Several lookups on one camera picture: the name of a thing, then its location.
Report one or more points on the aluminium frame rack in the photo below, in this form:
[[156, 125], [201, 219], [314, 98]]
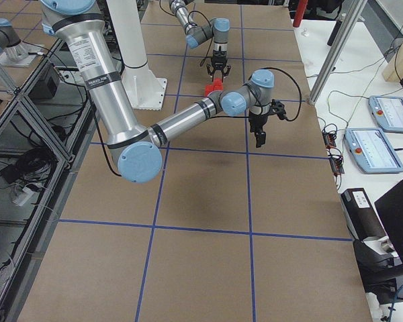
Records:
[[45, 124]]

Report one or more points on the brown paper table mat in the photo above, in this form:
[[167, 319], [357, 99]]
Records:
[[226, 231]]

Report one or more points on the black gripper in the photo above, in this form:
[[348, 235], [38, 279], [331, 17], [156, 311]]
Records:
[[257, 121], [218, 60]]

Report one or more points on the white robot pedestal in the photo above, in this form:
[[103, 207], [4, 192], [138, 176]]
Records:
[[143, 88]]

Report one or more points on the teach pendant tablet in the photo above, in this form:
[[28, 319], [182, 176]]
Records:
[[387, 112], [372, 151]]

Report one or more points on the near teach pendant tablet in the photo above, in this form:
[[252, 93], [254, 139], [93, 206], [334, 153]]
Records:
[[372, 151]]

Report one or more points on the red cube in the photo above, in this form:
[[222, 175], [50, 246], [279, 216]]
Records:
[[217, 84], [209, 89]]

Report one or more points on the black monitor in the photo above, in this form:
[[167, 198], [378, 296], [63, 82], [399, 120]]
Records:
[[390, 210]]

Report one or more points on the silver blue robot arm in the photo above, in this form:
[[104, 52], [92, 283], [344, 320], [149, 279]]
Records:
[[216, 30], [135, 148]]

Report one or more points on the aluminium frame post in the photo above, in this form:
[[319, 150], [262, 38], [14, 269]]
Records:
[[340, 40]]

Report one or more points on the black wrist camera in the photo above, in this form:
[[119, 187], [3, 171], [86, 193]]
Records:
[[278, 108]]

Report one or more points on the black box with label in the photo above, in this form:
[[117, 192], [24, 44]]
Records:
[[360, 215]]

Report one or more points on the far teach pendant tablet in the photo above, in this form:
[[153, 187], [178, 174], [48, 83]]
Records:
[[387, 112]]

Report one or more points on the red cylinder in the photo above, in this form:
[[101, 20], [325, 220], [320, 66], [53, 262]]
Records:
[[299, 14]]

